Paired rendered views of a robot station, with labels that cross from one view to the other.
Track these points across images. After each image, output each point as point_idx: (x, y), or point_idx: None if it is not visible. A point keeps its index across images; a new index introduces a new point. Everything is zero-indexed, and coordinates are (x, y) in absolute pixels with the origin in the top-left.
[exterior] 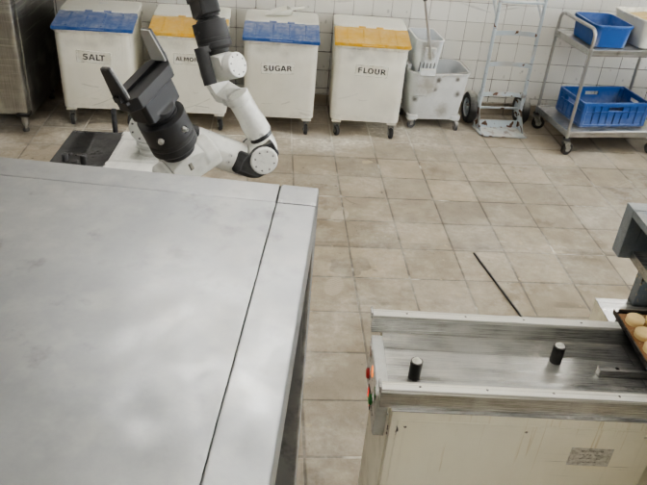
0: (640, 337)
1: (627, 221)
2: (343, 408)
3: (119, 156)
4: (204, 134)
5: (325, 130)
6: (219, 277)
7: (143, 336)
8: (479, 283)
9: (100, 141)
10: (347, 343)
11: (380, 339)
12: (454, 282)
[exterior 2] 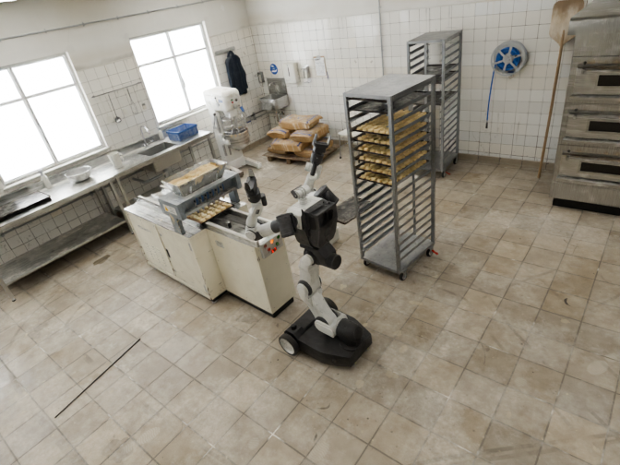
0: (210, 216)
1: (182, 208)
2: (234, 357)
3: (313, 202)
4: (306, 162)
5: None
6: (357, 89)
7: (364, 87)
8: (91, 393)
9: (313, 208)
10: (194, 389)
11: (260, 244)
12: (99, 401)
